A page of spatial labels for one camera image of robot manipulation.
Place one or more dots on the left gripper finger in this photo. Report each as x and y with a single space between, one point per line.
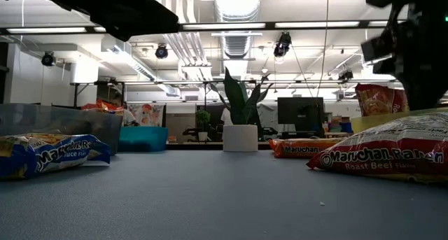
133 16

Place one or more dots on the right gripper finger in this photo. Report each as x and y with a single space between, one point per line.
427 93

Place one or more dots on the red-orange beef ramen pack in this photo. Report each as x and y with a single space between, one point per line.
378 100

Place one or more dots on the yellow-green plastic bin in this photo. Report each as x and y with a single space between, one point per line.
371 122

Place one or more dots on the red roast beef ramen pack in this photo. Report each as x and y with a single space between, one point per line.
385 156

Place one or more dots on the orange chicken ramen pack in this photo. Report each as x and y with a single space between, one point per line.
105 107
301 149

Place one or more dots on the grey translucent plastic bin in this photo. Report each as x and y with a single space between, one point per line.
70 122

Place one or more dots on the blue soy sauce ramen pack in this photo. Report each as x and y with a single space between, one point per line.
52 156

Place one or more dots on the black ceiling spotlight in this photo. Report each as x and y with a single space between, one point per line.
346 75
48 59
161 52
281 47

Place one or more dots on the blue storage box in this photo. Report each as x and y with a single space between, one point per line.
346 127

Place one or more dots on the colourful poster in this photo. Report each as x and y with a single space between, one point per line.
148 114

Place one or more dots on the person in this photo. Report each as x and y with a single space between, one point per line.
130 118
227 117

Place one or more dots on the small green potted plant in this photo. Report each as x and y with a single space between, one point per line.
203 117

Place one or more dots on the teal plastic bin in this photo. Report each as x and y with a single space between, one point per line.
143 140

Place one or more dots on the black background monitor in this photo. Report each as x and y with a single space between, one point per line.
301 114

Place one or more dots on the black overhead light bar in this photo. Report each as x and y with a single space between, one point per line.
269 24

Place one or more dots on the snake plant in white pot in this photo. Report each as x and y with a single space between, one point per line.
240 138

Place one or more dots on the grey-blue table mat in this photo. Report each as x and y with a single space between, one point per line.
210 198

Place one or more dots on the silver air duct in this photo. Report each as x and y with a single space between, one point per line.
238 44

